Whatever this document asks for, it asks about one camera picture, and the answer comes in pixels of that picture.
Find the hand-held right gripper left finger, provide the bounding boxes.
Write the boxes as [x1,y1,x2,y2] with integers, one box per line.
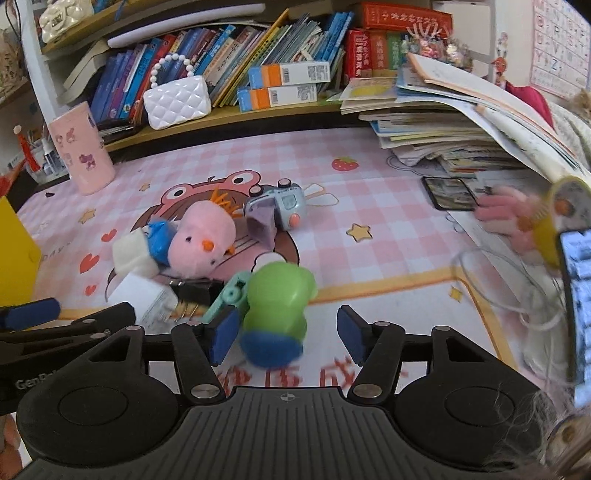
[85,307,243,401]

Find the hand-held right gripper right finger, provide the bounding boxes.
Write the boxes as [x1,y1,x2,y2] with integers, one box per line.
[337,305,522,401]

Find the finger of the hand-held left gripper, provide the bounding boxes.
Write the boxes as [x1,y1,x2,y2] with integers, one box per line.
[0,298,62,330]
[0,302,137,365]

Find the mint green small toy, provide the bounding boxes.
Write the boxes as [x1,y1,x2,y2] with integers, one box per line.
[202,271,252,326]

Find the black binder clip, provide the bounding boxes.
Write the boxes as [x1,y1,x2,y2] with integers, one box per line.
[168,279,225,319]

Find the yellow cardboard box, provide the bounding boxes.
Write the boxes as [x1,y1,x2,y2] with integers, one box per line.
[0,196,42,308]

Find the green and blue toy figure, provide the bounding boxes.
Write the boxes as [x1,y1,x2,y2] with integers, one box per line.
[240,261,319,367]

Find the person's left hand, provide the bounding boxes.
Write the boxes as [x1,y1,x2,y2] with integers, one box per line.
[0,415,23,480]

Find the white charger plug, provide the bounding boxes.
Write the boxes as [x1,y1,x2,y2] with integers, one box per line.
[108,272,185,326]

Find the pink plush chick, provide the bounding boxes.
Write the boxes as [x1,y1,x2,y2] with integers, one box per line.
[167,189,243,280]

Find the pink checked desk mat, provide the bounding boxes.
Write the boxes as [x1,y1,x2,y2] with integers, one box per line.
[16,127,573,402]

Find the red-robed figurine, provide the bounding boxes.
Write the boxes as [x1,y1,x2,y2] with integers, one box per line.
[14,124,44,174]

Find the pink printed cup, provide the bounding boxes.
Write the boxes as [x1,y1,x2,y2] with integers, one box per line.
[48,102,116,197]

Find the black smartphone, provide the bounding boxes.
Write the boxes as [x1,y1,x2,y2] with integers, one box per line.
[421,176,478,212]

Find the wooden bookshelf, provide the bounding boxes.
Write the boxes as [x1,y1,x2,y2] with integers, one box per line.
[18,0,462,153]

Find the thick pale book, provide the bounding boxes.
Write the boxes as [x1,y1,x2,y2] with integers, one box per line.
[69,39,112,77]
[58,69,105,104]

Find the white quilted handbag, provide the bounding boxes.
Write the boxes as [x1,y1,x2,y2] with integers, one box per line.
[142,53,212,130]

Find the yellow plastic toy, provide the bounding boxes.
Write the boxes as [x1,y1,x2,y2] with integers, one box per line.
[531,178,591,273]

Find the orange blue white box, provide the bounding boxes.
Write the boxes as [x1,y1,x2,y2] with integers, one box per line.
[237,84,319,112]
[248,61,331,89]

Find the pile of booklets and papers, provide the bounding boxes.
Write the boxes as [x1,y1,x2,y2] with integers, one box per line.
[342,53,591,185]

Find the red boxed book set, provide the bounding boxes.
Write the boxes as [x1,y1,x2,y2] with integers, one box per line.
[344,28,416,79]

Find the row of blue upright books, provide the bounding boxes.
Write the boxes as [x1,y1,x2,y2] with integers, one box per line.
[90,11,356,125]

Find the white paper roll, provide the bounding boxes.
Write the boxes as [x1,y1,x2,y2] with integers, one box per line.
[107,16,185,49]

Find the red cloth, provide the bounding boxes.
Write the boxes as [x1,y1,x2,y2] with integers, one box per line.
[505,80,555,130]

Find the white cloud-shaped clock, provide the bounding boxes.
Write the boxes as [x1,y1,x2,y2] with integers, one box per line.
[39,0,95,40]

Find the colourful figurine ornaments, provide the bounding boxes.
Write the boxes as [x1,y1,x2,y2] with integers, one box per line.
[402,23,474,70]

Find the red flat box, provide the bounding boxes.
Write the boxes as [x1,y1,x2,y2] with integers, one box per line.
[360,2,453,33]

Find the white cable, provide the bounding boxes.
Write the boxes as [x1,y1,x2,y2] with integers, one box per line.
[452,249,573,333]

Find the cartoon wall sticker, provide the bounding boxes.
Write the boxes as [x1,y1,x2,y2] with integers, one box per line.
[492,32,511,86]

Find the alphabet wall poster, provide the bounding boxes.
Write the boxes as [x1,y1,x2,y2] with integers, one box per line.
[531,0,591,100]

